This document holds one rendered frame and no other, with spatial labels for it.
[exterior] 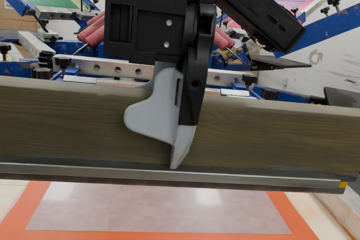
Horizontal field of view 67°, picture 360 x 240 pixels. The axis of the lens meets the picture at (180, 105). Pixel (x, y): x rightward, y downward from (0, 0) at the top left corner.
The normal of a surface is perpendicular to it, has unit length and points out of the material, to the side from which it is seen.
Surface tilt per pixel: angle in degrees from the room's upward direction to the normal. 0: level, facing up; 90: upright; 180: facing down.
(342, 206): 90
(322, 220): 0
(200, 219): 0
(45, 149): 90
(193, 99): 103
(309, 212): 0
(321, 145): 90
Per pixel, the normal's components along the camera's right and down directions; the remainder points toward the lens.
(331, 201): -0.99, -0.07
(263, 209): 0.11, -0.94
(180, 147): 0.07, 0.54
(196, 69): 0.12, 0.17
